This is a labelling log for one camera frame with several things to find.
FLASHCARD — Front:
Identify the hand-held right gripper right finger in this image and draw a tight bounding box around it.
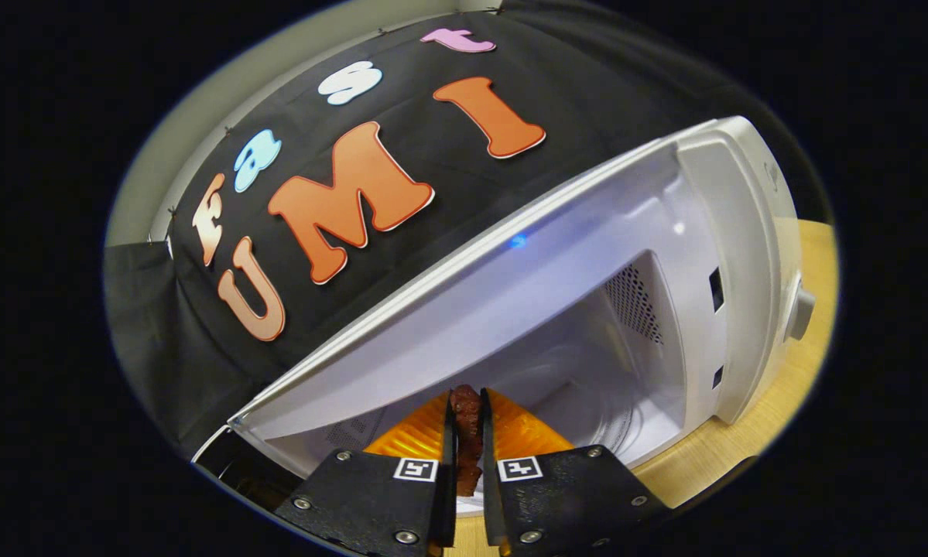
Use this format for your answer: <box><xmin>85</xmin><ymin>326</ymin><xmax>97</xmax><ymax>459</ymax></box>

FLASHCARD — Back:
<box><xmin>479</xmin><ymin>387</ymin><xmax>673</xmax><ymax>557</ymax></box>

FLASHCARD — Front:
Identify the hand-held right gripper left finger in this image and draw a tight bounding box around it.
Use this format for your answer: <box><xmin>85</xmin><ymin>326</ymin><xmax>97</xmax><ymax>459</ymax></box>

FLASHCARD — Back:
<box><xmin>274</xmin><ymin>391</ymin><xmax>458</xmax><ymax>557</ymax></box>

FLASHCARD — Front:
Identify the reddish brown meat piece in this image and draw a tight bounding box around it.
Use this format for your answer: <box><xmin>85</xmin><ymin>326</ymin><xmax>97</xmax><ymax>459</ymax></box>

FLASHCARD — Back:
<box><xmin>448</xmin><ymin>384</ymin><xmax>486</xmax><ymax>497</ymax></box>

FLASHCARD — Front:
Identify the white microwave oven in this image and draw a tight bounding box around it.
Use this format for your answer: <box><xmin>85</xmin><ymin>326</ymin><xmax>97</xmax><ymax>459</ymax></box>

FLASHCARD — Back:
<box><xmin>191</xmin><ymin>116</ymin><xmax>817</xmax><ymax>519</ymax></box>

